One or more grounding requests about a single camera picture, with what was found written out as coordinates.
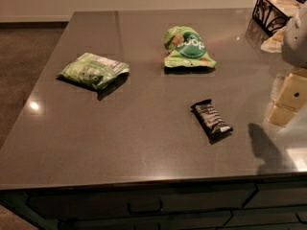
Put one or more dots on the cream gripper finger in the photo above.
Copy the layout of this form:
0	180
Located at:
293	93
280	116

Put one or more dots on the black wire basket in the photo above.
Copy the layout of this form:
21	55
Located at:
272	15

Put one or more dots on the black drawer handle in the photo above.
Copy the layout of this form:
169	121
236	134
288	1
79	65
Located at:
145	207

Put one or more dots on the right dark drawer front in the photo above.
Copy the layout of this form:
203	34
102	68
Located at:
279	195

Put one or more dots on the green rice chip bag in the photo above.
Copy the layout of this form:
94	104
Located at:
186	49

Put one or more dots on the black rxbar chocolate bar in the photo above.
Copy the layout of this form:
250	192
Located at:
210	119

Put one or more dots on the dark cabinet drawer front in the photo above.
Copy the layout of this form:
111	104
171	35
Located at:
174	199

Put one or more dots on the light green snack bag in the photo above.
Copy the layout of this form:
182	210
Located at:
93	71

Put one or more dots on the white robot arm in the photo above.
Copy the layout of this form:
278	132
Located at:
291	41

